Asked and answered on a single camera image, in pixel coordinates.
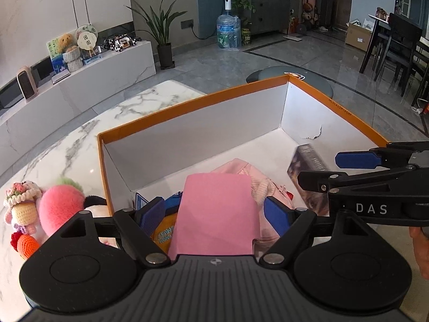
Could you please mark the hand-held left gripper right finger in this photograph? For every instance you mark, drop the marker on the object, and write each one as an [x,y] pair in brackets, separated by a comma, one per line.
[276,216]

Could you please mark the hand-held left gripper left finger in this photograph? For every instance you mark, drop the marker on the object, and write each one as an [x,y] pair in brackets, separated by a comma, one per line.
[152,214]

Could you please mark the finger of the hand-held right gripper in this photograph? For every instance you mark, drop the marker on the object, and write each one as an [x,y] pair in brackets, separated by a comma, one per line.
[357,160]
[321,181]

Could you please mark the picture printed card box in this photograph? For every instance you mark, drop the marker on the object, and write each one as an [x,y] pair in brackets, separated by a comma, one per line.
[311,204]

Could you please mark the pink cloth pouch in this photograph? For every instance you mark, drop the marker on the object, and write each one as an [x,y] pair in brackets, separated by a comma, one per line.
[214,214]

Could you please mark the pink fluffy plush fruit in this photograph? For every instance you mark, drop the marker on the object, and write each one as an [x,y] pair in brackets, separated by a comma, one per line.
[60,204]

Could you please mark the orange cardboard box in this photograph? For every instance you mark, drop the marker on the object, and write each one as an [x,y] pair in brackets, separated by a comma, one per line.
[201,124]

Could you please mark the orange crochet fruit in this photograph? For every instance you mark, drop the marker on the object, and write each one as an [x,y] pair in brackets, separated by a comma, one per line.
[28,246]

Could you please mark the crochet doll with flower hat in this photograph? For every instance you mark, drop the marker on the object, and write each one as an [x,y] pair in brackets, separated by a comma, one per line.
[23,208]

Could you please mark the red crochet flower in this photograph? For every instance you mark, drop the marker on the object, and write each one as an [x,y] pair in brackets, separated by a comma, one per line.
[15,239]

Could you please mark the person's right hand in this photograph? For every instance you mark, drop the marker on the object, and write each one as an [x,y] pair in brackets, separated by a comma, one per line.
[420,251]

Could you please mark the white power strip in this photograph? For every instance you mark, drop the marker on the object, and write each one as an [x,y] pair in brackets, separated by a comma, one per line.
[419,109]

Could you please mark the black dining chair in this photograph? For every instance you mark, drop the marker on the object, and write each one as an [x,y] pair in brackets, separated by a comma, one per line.
[402,50]

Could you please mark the grey round stool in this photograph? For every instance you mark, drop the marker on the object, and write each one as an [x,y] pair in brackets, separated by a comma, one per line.
[268,73]

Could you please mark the brown cardboard carton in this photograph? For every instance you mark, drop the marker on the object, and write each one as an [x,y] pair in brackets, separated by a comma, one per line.
[357,37]

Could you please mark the white marble tv cabinet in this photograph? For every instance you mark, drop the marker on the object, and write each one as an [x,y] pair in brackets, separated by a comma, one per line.
[83,100]

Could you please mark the white floor scale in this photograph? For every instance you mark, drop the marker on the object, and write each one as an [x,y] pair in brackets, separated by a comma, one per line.
[292,39]

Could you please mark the small brown bear figure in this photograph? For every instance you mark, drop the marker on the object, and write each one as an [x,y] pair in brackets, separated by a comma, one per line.
[381,13]

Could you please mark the green patterned tin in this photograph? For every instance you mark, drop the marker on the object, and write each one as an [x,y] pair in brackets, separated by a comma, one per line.
[246,37]

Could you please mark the flat white media box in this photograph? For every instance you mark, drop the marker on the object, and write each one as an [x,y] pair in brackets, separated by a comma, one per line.
[60,77]

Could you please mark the black white toy car set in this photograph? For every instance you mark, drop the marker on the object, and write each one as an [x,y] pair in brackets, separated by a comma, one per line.
[120,43]

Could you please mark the blue water jug with pump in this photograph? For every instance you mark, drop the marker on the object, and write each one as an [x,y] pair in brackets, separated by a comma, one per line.
[228,33]

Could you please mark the dark grey drawer cabinet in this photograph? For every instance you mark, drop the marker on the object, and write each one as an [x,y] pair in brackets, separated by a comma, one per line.
[269,6]

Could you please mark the pink white heater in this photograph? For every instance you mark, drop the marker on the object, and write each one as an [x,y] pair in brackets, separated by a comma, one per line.
[27,84]

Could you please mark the potted long leaf plant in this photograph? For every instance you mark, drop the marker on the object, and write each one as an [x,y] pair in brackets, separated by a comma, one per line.
[162,30]

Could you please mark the brown teddy bear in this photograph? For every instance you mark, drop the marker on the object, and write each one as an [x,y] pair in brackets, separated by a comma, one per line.
[65,43]

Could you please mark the dark wall socket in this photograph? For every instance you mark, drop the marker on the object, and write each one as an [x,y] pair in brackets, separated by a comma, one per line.
[187,24]

